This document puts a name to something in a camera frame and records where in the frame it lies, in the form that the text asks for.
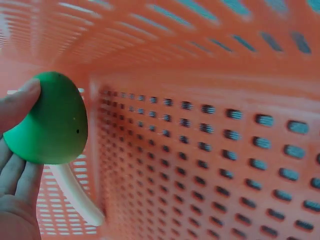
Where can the orange perforated plastic basket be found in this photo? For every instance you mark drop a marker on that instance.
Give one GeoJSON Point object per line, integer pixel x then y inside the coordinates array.
{"type": "Point", "coordinates": [190, 125]}

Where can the green toy mushroom white stem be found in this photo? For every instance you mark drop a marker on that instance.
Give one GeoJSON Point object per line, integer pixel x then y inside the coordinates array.
{"type": "Point", "coordinates": [55, 125]}

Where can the person's left hand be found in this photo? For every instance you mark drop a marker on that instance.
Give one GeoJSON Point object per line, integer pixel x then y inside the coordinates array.
{"type": "Point", "coordinates": [15, 200]}

